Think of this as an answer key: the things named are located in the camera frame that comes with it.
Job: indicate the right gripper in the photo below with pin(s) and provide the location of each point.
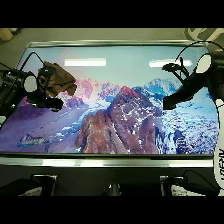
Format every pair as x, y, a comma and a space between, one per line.
181, 95

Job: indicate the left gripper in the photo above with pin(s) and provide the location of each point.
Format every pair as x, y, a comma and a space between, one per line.
46, 102

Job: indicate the brown garment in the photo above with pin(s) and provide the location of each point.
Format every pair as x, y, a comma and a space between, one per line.
63, 80

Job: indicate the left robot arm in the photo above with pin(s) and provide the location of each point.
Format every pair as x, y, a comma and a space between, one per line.
12, 85

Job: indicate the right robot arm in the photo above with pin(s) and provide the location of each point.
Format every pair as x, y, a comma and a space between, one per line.
214, 76

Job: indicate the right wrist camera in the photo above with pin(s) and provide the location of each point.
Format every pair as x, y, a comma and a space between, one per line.
170, 67

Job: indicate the silver frame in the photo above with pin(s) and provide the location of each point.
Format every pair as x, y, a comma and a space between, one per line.
100, 162

